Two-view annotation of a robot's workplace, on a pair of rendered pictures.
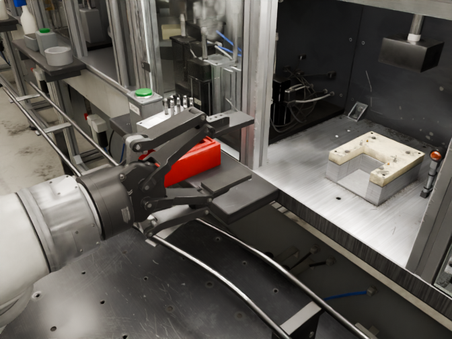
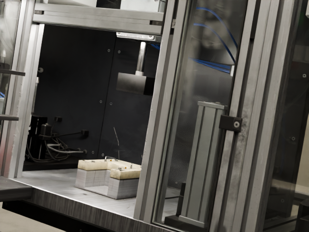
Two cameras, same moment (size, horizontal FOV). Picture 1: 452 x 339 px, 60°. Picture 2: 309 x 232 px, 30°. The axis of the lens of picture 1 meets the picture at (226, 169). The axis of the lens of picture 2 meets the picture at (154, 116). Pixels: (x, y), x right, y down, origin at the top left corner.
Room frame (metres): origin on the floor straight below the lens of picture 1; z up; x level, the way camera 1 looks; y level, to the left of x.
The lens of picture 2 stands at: (-0.67, 0.08, 1.19)
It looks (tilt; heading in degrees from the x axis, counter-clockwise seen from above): 3 degrees down; 341
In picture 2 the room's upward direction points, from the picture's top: 9 degrees clockwise
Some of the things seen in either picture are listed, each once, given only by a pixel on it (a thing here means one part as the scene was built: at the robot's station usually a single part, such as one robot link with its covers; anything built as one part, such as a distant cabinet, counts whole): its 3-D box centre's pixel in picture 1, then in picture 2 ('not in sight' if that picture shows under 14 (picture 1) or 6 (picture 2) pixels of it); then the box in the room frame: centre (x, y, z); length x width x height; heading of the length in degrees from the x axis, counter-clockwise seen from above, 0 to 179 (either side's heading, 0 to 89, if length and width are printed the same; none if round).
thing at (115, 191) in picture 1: (126, 194); not in sight; (0.36, 0.11, 1.12); 0.09 x 0.07 x 0.08; 129
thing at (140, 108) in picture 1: (149, 114); not in sight; (0.90, 0.19, 0.97); 0.08 x 0.08 x 0.12; 39
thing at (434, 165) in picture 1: (432, 173); not in sight; (0.64, -0.41, 0.96); 0.03 x 0.03 x 0.12; 39
